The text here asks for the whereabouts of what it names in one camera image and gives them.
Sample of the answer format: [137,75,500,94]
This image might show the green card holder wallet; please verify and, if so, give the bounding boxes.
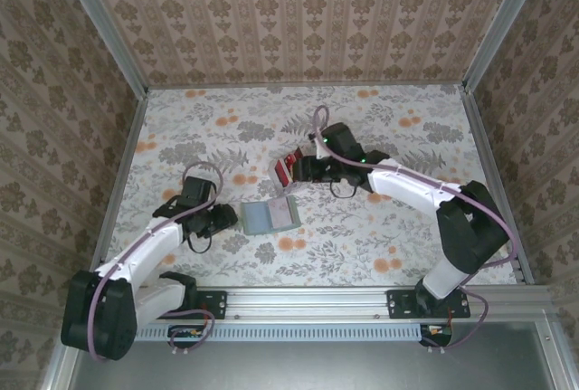
[239,195,302,236]

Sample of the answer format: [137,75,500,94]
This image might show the floral print card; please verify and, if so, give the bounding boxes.
[266,197,299,231]

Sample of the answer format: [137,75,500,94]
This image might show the red striped box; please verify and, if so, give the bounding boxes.
[269,148,318,193]

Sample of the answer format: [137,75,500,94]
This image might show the floral patterned table cover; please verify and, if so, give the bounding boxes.
[94,86,526,287]

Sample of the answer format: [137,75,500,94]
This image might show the black connector box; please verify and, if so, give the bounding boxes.
[418,322,453,348]
[167,324,210,349]

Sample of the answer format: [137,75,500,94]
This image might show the grey metal panel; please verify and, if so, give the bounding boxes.
[43,321,579,390]

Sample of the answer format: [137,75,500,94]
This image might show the thin black left gripper cable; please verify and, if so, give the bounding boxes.
[186,229,214,255]

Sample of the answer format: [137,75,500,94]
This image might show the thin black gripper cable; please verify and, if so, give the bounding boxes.
[328,179,358,200]
[186,229,214,255]

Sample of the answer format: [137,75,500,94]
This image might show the thin black right gripper cable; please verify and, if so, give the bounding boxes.
[328,179,358,200]

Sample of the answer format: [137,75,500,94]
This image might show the thin aluminium rail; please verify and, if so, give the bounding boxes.
[144,81,467,91]

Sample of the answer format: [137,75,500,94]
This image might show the aluminium side rail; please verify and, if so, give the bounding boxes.
[463,89,535,285]
[85,89,153,287]

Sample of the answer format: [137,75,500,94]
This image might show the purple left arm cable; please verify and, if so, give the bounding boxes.
[90,161,227,363]

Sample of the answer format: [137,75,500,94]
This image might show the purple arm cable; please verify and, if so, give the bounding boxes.
[311,104,521,355]
[90,161,227,363]

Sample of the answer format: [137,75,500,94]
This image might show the long aluminium mounting rail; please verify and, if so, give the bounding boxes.
[67,285,555,321]

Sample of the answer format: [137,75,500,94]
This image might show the grey slotted cable duct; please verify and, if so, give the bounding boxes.
[83,322,424,341]

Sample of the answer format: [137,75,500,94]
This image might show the aluminium frame post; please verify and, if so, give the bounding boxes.
[460,0,554,92]
[53,0,150,100]

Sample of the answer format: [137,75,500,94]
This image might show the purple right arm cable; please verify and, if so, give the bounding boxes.
[311,104,521,355]

